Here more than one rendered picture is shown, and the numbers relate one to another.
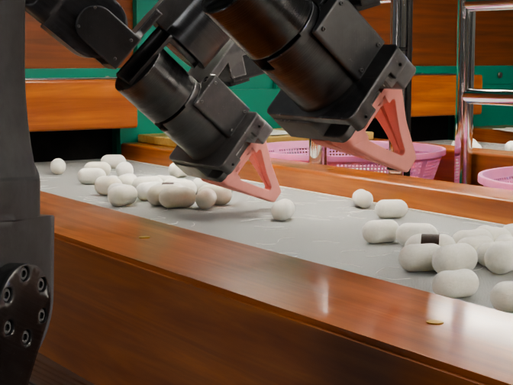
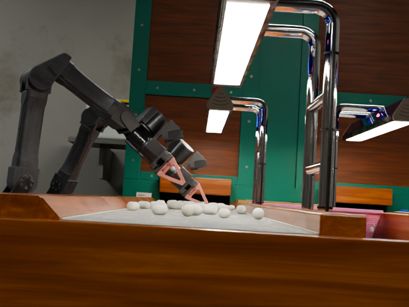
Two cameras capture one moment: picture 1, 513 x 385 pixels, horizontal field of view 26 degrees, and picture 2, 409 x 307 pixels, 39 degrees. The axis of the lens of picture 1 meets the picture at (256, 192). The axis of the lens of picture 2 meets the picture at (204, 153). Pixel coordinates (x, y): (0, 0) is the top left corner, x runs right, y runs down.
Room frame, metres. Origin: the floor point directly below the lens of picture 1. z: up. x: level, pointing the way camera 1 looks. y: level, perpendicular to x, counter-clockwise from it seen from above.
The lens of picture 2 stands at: (-0.51, -1.03, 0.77)
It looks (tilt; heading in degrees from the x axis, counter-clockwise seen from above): 4 degrees up; 33
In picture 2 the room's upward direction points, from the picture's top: 3 degrees clockwise
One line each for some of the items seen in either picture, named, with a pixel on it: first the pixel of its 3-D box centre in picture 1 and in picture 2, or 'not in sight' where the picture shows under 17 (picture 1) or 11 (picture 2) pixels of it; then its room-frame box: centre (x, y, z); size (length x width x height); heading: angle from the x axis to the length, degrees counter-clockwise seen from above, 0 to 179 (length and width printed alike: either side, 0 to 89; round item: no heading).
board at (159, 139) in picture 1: (257, 137); (276, 203); (1.68, 0.00, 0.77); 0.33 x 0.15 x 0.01; 123
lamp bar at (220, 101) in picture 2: not in sight; (216, 112); (1.20, 0.02, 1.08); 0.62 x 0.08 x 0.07; 33
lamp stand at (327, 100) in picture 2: not in sight; (274, 133); (0.43, -0.58, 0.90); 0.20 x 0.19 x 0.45; 33
